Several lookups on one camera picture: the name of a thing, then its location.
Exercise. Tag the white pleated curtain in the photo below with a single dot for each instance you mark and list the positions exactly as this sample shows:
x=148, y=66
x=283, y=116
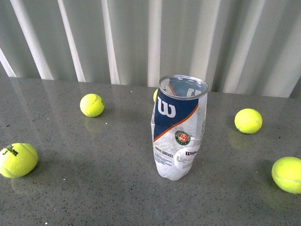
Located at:
x=236, y=46

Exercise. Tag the clear Wilson tennis ball can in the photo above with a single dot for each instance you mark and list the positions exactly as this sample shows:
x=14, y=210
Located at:
x=178, y=124

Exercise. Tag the plain yellow tennis ball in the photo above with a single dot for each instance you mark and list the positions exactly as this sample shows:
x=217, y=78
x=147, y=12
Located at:
x=248, y=121

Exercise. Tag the Wilson 3 tennis ball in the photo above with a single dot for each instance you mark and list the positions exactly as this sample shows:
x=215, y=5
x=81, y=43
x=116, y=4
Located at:
x=17, y=160

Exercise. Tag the yellow tennis ball black print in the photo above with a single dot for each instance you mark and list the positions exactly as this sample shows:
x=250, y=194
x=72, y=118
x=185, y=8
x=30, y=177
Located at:
x=92, y=105

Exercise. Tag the Wilson tennis ball near curtain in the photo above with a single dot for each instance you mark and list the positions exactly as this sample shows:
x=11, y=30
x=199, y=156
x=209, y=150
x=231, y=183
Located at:
x=155, y=95

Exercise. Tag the Roland Garros tennis ball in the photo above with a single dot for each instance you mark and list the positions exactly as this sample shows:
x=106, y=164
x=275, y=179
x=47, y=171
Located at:
x=286, y=172

